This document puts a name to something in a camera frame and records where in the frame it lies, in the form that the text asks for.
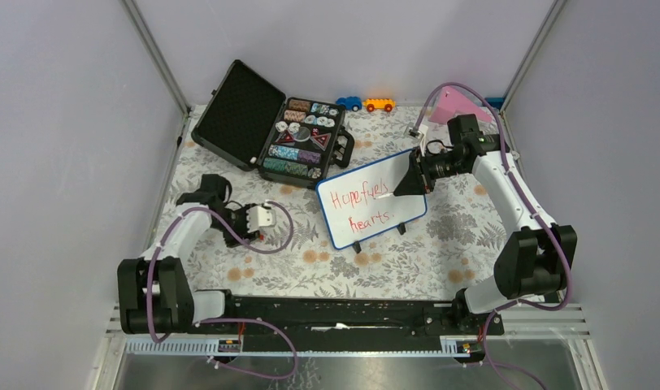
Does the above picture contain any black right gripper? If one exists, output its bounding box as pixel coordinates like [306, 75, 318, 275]
[393, 146, 467, 198]

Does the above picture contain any blue framed whiteboard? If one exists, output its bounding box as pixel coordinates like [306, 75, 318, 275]
[315, 150, 428, 249]

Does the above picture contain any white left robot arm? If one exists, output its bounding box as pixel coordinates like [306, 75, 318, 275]
[117, 174, 427, 343]

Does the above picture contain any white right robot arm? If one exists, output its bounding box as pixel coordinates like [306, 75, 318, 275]
[402, 115, 577, 335]

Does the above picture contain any orange toy car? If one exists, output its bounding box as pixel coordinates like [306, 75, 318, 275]
[363, 98, 396, 112]

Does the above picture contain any pink plastic stand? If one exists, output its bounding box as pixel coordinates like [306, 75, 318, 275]
[428, 86, 493, 124]

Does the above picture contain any black poker chip case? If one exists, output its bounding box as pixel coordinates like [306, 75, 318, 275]
[192, 59, 354, 189]

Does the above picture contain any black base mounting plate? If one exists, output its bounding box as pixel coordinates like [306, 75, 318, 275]
[189, 291, 505, 353]

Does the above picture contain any blue toy car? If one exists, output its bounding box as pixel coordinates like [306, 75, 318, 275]
[336, 96, 363, 111]

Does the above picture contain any blue block in corner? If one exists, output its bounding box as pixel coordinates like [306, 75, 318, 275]
[484, 97, 505, 110]

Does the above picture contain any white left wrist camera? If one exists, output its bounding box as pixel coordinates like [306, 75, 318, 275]
[245, 202, 276, 232]

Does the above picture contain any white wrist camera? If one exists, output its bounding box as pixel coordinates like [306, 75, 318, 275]
[405, 123, 429, 141]
[245, 202, 276, 232]

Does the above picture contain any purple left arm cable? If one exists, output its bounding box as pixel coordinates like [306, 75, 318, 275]
[145, 200, 299, 381]

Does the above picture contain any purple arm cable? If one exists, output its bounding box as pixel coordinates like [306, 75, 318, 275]
[145, 200, 299, 381]
[410, 82, 573, 312]

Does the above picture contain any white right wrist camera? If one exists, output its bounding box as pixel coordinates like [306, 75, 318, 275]
[405, 123, 429, 141]

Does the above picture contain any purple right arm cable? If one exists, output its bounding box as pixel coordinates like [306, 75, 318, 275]
[410, 82, 573, 312]

